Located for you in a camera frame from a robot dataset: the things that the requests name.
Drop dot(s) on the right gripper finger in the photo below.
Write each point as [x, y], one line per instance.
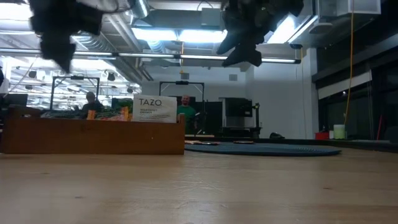
[229, 45]
[245, 56]

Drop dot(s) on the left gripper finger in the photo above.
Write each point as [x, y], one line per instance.
[60, 54]

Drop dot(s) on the dark green tea packet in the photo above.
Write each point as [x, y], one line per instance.
[62, 114]

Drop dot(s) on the wooden tea organiser box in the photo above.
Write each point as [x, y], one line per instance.
[93, 138]

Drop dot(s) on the white orange Tazo tea packet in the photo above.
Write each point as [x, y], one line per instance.
[154, 109]

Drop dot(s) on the grey ceiling box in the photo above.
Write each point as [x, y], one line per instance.
[211, 17]

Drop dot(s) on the black monitor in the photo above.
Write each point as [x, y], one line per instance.
[237, 107]

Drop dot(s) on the person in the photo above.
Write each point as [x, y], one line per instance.
[186, 112]
[91, 104]

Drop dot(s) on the long ceiling light bar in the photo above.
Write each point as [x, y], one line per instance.
[140, 55]

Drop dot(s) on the small black rounded object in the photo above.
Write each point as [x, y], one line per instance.
[276, 136]

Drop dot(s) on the wooden background table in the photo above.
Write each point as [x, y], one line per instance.
[202, 135]

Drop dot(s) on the dark round woven mat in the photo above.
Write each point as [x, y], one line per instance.
[264, 150]

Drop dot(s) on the red container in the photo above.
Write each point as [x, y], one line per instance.
[321, 136]

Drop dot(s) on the pale green cup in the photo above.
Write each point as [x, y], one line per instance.
[339, 132]

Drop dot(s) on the red stick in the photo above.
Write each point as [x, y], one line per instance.
[380, 126]

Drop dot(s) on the grey wall speaker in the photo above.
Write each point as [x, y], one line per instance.
[233, 77]

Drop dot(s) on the black camera stand frame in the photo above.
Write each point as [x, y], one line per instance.
[182, 82]
[76, 77]

